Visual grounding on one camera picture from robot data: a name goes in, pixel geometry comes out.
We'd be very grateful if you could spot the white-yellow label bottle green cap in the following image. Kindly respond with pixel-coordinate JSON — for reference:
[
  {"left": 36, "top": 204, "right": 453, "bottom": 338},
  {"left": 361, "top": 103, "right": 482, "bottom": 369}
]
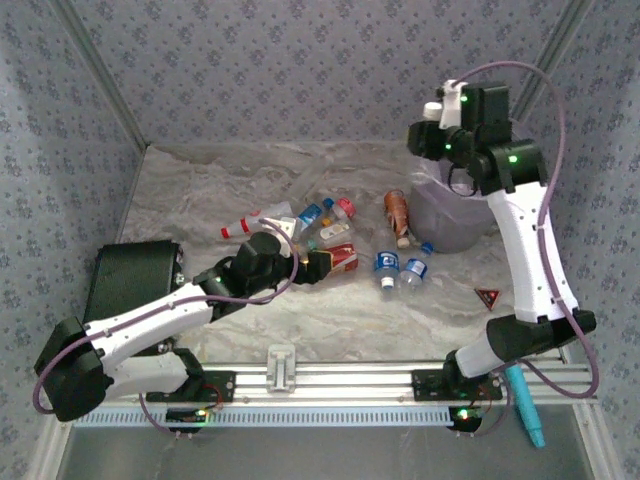
[{"left": 299, "top": 222, "right": 353, "bottom": 251}]

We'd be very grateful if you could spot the clear bottle red-white label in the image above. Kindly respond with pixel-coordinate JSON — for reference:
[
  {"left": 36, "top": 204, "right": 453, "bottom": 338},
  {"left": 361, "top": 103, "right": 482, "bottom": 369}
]
[{"left": 220, "top": 201, "right": 294, "bottom": 240}]

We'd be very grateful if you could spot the blue and white label bottle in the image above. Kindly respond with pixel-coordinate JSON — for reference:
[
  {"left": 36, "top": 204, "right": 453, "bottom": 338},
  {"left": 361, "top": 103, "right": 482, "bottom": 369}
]
[{"left": 297, "top": 202, "right": 325, "bottom": 232}]

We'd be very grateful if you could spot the small bottle with red cap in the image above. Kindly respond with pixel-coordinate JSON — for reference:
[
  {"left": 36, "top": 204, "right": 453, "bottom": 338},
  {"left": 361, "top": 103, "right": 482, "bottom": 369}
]
[{"left": 330, "top": 197, "right": 357, "bottom": 221}]

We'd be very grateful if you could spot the large plain clear bottle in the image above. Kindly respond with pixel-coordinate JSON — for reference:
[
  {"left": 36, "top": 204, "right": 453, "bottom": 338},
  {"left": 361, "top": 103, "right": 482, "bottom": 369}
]
[{"left": 292, "top": 164, "right": 331, "bottom": 201}]

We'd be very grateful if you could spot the bin with purple liner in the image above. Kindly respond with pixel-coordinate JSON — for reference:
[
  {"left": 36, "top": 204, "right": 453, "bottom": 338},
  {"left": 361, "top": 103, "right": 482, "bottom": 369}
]
[{"left": 408, "top": 155, "right": 501, "bottom": 255}]

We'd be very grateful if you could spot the brown label bottle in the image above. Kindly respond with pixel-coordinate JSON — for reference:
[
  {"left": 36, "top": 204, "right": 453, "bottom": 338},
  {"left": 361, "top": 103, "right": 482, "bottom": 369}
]
[{"left": 383, "top": 188, "right": 412, "bottom": 250}]

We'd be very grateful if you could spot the blue label bottle white cap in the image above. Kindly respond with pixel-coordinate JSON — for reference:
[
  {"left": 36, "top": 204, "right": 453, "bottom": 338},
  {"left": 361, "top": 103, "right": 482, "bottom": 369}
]
[{"left": 372, "top": 249, "right": 401, "bottom": 292}]

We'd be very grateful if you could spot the black box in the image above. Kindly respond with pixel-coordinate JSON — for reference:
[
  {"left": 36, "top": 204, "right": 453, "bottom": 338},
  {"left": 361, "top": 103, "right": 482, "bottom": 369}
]
[{"left": 82, "top": 239, "right": 184, "bottom": 326}]

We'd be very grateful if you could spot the red and black triangular piece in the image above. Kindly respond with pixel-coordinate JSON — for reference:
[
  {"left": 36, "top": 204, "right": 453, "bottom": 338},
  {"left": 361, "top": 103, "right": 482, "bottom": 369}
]
[{"left": 474, "top": 287, "right": 501, "bottom": 311}]

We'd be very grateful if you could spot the black circuit board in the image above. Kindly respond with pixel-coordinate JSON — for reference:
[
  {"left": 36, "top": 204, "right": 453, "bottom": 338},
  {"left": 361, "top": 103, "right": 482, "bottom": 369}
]
[
  {"left": 165, "top": 407, "right": 209, "bottom": 434},
  {"left": 447, "top": 405, "right": 484, "bottom": 434}
]

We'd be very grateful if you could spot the teal plastic tool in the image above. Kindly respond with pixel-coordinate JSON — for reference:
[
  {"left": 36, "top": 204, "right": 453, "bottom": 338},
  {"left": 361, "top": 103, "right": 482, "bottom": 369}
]
[{"left": 502, "top": 367, "right": 547, "bottom": 449}]

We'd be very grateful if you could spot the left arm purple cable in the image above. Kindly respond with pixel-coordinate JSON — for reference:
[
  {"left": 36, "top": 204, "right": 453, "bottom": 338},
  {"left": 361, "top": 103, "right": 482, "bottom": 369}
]
[{"left": 32, "top": 217, "right": 301, "bottom": 439}]

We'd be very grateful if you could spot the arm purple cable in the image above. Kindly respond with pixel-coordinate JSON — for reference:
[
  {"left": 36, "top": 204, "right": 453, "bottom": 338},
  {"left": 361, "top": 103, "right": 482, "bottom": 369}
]
[
  {"left": 32, "top": 217, "right": 301, "bottom": 439},
  {"left": 452, "top": 59, "right": 600, "bottom": 439}
]

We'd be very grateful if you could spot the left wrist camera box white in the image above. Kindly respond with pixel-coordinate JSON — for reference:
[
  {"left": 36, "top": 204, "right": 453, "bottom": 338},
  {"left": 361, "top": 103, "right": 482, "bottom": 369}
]
[{"left": 275, "top": 217, "right": 302, "bottom": 257}]

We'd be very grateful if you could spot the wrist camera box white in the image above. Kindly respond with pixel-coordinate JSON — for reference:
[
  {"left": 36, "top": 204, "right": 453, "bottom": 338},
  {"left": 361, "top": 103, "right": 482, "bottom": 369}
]
[
  {"left": 435, "top": 79, "right": 470, "bottom": 130},
  {"left": 275, "top": 217, "right": 302, "bottom": 257}
]

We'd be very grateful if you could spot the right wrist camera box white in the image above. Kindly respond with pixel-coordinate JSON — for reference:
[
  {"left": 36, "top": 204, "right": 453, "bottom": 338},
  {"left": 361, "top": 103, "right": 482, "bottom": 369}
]
[{"left": 435, "top": 79, "right": 470, "bottom": 130}]

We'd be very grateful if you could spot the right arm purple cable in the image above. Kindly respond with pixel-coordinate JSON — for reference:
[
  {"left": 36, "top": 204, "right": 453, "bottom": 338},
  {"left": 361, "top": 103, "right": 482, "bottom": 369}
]
[{"left": 452, "top": 59, "right": 600, "bottom": 439}]

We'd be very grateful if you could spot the white plastic bracket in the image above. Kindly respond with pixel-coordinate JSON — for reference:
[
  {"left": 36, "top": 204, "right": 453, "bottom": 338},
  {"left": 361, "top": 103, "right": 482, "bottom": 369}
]
[{"left": 266, "top": 343, "right": 299, "bottom": 394}]

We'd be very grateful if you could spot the aluminium mounting rail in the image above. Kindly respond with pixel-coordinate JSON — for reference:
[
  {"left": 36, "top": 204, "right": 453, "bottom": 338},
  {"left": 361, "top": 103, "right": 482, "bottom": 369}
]
[{"left": 52, "top": 362, "right": 599, "bottom": 406}]

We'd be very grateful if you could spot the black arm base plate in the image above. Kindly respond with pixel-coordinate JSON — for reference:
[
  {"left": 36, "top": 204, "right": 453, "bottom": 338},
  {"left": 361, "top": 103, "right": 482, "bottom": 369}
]
[
  {"left": 411, "top": 368, "right": 504, "bottom": 401},
  {"left": 144, "top": 370, "right": 236, "bottom": 404}
]

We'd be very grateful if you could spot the aluminium frame post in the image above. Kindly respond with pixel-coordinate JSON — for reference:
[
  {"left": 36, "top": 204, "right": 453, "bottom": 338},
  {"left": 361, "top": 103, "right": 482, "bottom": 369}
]
[
  {"left": 52, "top": 0, "right": 150, "bottom": 150},
  {"left": 510, "top": 0, "right": 599, "bottom": 122}
]

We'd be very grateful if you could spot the thin red wire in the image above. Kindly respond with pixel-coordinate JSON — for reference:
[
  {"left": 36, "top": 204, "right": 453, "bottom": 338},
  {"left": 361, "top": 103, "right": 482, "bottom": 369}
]
[
  {"left": 199, "top": 383, "right": 225, "bottom": 412},
  {"left": 469, "top": 387, "right": 494, "bottom": 414}
]

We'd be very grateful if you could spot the grey slotted cable duct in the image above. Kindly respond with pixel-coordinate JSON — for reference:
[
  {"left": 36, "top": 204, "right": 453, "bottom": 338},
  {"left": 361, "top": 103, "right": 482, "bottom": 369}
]
[{"left": 72, "top": 405, "right": 459, "bottom": 429}]

